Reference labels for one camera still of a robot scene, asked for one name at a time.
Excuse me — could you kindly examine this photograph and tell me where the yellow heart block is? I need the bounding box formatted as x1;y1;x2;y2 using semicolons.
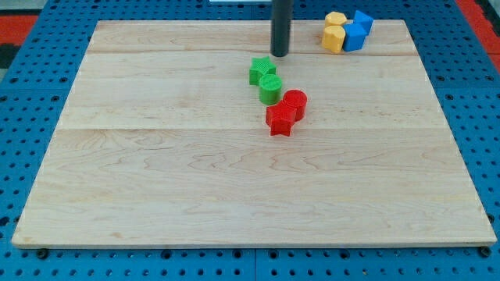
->
321;26;346;54

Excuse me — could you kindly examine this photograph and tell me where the green cylinder block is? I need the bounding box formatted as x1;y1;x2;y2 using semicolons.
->
259;74;282;105

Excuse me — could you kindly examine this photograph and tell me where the light wooden board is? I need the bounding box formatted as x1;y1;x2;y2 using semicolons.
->
12;20;497;249

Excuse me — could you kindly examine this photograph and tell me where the green star block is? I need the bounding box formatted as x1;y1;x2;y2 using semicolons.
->
248;56;277;85

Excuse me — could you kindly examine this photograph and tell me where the yellow hexagon block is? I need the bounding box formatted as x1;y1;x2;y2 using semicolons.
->
324;12;348;27

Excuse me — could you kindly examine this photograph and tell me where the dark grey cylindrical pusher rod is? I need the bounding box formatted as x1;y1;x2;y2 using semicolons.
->
270;0;293;57

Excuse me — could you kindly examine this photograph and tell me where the blue cube block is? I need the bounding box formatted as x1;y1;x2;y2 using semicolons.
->
353;10;374;34

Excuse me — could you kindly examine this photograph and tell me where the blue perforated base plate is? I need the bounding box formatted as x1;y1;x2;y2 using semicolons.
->
1;0;499;280

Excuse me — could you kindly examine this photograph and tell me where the blue pentagon block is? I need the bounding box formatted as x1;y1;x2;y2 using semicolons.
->
343;23;367;52

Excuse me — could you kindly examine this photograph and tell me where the red cylinder block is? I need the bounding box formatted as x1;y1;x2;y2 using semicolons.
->
282;89;308;121

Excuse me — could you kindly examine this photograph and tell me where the red star block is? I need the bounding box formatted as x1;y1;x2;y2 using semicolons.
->
266;101;297;137

